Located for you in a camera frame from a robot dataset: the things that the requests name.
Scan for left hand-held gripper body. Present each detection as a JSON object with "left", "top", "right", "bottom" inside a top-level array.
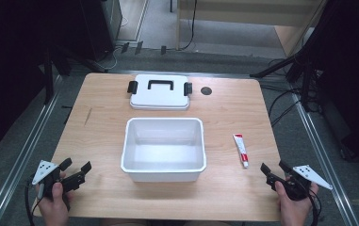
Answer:
[{"left": 31, "top": 160, "right": 86, "bottom": 201}]

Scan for white and red tube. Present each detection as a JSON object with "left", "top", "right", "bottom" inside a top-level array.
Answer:
[{"left": 232, "top": 133, "right": 250, "bottom": 170}]

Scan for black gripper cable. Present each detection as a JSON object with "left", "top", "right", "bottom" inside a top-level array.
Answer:
[
  {"left": 24, "top": 177, "right": 44, "bottom": 226},
  {"left": 305, "top": 186, "right": 323, "bottom": 226}
]

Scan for black floor cables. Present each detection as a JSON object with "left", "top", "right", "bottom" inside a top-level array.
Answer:
[{"left": 267, "top": 57, "right": 303, "bottom": 128}]

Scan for black tripod stand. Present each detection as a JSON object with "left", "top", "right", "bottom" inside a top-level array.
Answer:
[
  {"left": 40, "top": 43, "right": 109, "bottom": 105},
  {"left": 250, "top": 51, "right": 318, "bottom": 113}
]

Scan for black hanging cable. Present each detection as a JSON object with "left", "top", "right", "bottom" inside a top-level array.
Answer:
[{"left": 178, "top": 0, "right": 199, "bottom": 52}]

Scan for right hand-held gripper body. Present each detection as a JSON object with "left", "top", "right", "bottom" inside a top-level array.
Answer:
[{"left": 266, "top": 164, "right": 334, "bottom": 202}]

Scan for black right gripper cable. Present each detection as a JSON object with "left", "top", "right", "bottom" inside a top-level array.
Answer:
[{"left": 305, "top": 186, "right": 323, "bottom": 226}]

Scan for light wooden furniture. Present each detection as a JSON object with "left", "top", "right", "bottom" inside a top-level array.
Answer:
[{"left": 175, "top": 0, "right": 329, "bottom": 58}]

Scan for white lid with black handle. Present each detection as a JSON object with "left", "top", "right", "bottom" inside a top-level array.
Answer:
[{"left": 126, "top": 73, "right": 193, "bottom": 111}]

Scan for white plastic storage box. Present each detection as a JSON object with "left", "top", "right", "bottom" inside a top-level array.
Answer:
[{"left": 120, "top": 117, "right": 207, "bottom": 184}]

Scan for black cabinet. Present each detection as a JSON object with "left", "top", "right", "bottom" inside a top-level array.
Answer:
[{"left": 73, "top": 0, "right": 124, "bottom": 62}]

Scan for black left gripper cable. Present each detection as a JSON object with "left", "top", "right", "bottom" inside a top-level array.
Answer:
[{"left": 24, "top": 177, "right": 44, "bottom": 226}]

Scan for white floor cable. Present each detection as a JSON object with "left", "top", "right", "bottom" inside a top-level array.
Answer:
[{"left": 103, "top": 15, "right": 130, "bottom": 72}]

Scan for metal floor rail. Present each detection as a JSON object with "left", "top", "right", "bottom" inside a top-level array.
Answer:
[
  {"left": 0, "top": 74, "right": 64, "bottom": 226},
  {"left": 291, "top": 92, "right": 359, "bottom": 226}
]

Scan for person's left hand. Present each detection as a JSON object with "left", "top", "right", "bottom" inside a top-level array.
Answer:
[{"left": 35, "top": 171, "right": 75, "bottom": 226}]

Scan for person's right hand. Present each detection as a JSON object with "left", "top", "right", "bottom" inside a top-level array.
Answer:
[{"left": 273, "top": 180, "right": 320, "bottom": 226}]

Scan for dark curtain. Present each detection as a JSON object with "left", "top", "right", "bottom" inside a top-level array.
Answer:
[
  {"left": 305, "top": 0, "right": 359, "bottom": 172},
  {"left": 0, "top": 0, "right": 84, "bottom": 158}
]

